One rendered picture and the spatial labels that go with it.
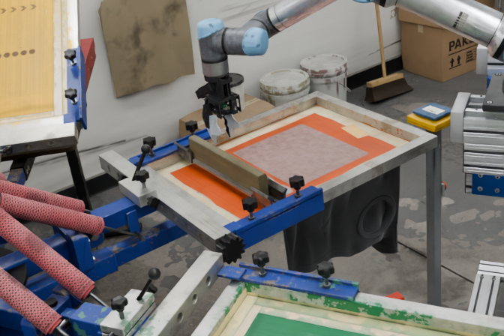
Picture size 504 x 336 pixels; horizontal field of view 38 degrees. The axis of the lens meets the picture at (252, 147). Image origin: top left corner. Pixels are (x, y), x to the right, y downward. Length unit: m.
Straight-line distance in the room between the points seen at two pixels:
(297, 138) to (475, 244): 1.40
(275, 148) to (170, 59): 1.95
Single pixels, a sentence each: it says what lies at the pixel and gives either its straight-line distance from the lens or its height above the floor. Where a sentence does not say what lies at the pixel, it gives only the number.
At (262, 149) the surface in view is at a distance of 2.44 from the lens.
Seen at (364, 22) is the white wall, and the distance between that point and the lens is 5.30.
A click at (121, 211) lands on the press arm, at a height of 1.03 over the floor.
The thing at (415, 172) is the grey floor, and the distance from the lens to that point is 4.22.
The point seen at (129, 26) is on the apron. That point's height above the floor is 0.93.
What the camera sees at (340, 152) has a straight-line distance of 2.37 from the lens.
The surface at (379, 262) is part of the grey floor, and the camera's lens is 3.49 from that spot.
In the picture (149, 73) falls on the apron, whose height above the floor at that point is 0.63.
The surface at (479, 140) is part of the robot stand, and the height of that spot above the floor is 1.14.
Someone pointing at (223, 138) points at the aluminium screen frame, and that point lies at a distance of 2.51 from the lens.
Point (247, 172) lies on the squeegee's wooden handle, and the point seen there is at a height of 1.05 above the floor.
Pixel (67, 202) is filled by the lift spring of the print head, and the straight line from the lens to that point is 2.06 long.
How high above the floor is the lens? 2.04
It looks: 26 degrees down
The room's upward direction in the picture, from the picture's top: 7 degrees counter-clockwise
